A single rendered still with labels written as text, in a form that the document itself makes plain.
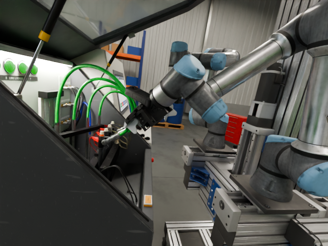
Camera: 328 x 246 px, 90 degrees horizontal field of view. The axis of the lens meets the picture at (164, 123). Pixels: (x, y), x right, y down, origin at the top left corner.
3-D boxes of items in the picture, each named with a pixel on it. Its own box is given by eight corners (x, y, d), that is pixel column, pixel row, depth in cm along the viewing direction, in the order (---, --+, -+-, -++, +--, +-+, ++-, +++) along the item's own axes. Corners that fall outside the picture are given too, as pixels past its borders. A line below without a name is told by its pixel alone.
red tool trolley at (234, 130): (214, 140, 493) (220, 112, 474) (223, 139, 520) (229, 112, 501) (235, 149, 439) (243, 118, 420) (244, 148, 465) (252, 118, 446)
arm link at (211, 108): (221, 104, 55) (198, 80, 53) (234, 108, 44) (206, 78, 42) (203, 120, 56) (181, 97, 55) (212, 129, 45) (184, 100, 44)
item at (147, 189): (147, 258, 58) (153, 221, 55) (135, 258, 58) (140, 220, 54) (148, 169, 118) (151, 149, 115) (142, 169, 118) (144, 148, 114)
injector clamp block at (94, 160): (106, 196, 80) (108, 168, 77) (84, 194, 79) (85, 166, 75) (118, 163, 113) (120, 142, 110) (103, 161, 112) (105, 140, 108)
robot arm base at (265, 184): (270, 179, 76) (276, 159, 74) (301, 202, 62) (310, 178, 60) (241, 178, 73) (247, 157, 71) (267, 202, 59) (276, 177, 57)
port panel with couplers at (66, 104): (65, 133, 94) (65, 76, 87) (58, 132, 93) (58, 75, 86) (74, 127, 106) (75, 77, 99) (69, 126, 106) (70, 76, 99)
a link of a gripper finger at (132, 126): (127, 140, 62) (141, 128, 57) (117, 128, 62) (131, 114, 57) (132, 137, 64) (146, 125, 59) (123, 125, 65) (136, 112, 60)
